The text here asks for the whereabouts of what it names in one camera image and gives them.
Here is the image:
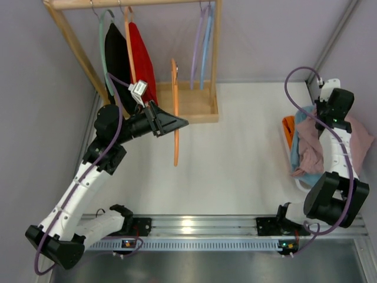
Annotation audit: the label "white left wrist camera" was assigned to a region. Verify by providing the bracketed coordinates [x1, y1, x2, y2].
[128, 80, 148, 108]

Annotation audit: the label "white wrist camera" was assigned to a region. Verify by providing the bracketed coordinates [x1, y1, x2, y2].
[128, 80, 148, 108]
[317, 78, 341, 102]

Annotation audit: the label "black garment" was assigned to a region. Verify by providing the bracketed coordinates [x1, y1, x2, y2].
[104, 23, 136, 116]

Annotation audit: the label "orange garment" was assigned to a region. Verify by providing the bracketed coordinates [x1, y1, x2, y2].
[282, 116, 295, 149]

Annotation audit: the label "grey slotted cable duct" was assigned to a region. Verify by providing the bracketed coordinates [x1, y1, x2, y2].
[87, 237, 285, 252]

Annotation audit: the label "aluminium mounting rail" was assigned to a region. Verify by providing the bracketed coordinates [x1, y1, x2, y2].
[81, 214, 369, 236]

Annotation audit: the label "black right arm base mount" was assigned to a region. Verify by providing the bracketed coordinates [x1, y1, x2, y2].
[256, 217, 292, 236]

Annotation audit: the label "light blue plastic hanger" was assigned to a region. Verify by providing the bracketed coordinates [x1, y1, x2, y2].
[200, 2, 214, 90]

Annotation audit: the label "light orange hanger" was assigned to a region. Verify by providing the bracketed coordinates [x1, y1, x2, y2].
[118, 1, 136, 83]

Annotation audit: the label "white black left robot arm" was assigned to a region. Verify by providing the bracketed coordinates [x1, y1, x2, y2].
[25, 101, 189, 270]

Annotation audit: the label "light blue garment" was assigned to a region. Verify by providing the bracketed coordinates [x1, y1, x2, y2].
[290, 106, 324, 188]

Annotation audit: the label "wooden clothes rack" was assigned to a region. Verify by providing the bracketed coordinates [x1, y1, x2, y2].
[42, 1, 223, 123]

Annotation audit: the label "mint green hanger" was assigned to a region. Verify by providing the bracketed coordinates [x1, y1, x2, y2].
[90, 0, 115, 97]

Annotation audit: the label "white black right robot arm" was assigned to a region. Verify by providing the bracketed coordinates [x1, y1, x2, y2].
[285, 84, 369, 237]

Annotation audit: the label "red garment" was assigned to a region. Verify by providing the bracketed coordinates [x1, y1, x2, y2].
[128, 22, 158, 105]

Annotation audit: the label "dusty pink trousers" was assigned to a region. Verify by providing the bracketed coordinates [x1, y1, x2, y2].
[290, 111, 375, 186]

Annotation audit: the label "purple plastic hanger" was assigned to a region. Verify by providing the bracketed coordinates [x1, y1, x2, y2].
[190, 6, 207, 90]

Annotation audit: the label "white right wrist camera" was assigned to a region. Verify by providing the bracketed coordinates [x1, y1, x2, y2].
[317, 78, 341, 102]

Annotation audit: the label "white laundry basket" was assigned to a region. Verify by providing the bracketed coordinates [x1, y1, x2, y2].
[280, 125, 310, 193]

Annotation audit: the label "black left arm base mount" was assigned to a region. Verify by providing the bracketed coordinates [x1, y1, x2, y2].
[107, 217, 152, 237]

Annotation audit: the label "orange plastic hanger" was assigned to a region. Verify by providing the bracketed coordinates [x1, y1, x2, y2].
[170, 58, 180, 167]

